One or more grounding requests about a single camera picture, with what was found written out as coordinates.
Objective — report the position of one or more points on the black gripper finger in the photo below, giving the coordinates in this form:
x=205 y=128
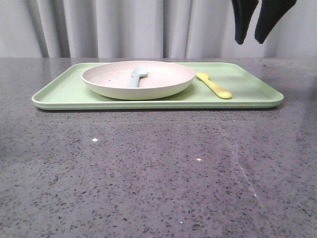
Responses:
x=271 y=12
x=243 y=11

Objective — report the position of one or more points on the yellow plastic fork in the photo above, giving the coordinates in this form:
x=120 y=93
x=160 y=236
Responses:
x=218 y=90

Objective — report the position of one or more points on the beige round plate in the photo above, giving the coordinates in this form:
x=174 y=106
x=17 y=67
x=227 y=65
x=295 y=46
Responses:
x=163 y=79

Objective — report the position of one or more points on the light green plastic tray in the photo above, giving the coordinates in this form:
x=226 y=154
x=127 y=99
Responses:
x=68 y=92

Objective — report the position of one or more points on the light blue plastic spoon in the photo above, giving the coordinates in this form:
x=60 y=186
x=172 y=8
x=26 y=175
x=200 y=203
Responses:
x=136 y=74

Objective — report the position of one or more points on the white pleated curtain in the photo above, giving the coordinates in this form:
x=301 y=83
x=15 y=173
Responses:
x=193 y=29

